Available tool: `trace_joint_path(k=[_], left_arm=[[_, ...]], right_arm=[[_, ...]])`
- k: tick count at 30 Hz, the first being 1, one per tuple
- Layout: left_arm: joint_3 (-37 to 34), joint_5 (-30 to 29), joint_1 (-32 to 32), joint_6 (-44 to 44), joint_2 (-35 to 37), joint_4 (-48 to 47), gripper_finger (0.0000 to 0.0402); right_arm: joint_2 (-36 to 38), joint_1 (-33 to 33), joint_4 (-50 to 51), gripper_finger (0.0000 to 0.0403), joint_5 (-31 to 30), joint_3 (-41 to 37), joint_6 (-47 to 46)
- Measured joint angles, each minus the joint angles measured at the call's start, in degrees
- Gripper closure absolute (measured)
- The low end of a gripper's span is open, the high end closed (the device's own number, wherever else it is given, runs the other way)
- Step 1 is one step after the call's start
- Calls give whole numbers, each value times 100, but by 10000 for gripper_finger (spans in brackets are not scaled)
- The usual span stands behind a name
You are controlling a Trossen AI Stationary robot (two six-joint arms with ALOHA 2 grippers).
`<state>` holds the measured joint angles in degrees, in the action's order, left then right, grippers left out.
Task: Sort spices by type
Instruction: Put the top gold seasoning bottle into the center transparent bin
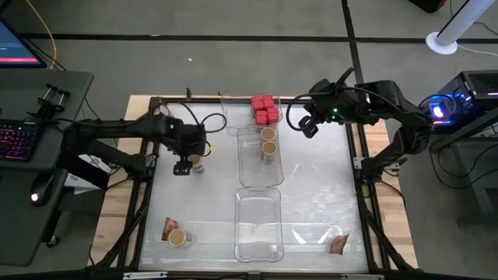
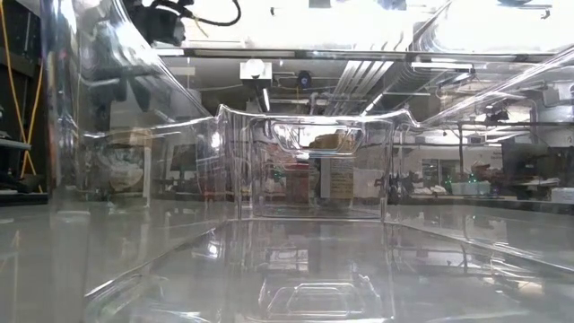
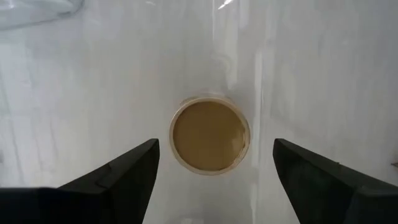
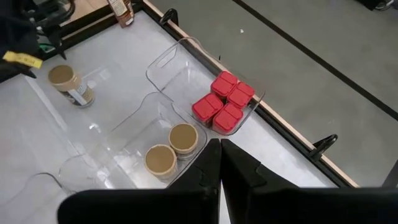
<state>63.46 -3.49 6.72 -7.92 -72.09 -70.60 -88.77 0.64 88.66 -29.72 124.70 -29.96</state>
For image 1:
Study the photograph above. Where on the black clamp mount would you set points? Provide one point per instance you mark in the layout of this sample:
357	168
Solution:
52	102

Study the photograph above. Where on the white box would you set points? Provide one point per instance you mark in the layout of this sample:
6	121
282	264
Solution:
83	184

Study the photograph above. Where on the black metal table frame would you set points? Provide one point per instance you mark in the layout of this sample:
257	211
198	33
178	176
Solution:
141	233

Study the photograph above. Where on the brown orange spice packet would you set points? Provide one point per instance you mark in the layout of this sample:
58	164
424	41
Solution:
339	244
169	227

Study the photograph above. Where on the black lit computer tower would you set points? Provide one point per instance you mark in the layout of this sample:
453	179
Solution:
467	97

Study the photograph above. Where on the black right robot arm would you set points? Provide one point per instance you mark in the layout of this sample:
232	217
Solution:
408	116

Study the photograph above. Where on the backlit black keyboard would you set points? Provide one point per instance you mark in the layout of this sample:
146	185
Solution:
17	138

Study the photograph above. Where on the grey side shelf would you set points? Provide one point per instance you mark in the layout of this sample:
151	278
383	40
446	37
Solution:
482	183

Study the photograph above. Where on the black computer mouse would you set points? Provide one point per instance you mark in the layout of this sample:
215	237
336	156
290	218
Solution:
41	188

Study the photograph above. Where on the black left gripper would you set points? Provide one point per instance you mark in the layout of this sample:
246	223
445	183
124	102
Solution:
190	138

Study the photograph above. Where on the computer monitor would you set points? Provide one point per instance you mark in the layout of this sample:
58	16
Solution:
15	46

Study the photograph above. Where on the white tower fan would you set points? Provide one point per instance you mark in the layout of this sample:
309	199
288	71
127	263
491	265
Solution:
459	23

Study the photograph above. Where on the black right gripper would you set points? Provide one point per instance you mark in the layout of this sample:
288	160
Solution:
330	105

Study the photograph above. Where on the dark grey desk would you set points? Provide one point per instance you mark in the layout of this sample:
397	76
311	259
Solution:
23	233

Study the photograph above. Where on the clear plastic bin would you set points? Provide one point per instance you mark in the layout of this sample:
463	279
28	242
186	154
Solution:
237	116
253	167
258	225

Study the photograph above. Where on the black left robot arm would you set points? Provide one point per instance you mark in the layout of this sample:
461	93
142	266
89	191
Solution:
116	130

